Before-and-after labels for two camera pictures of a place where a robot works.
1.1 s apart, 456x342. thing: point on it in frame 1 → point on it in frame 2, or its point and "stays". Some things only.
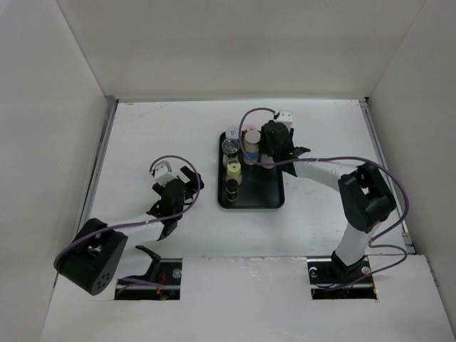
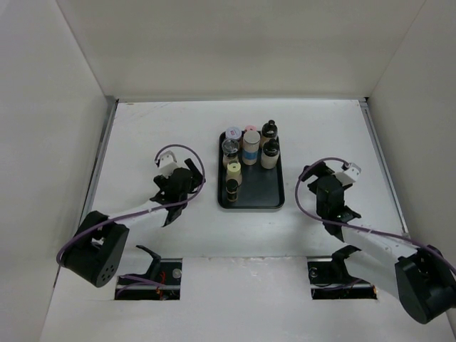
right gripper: (264, 142) → (319, 169)
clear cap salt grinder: (230, 148) stays
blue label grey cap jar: (251, 144) stays
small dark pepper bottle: (231, 189) stays
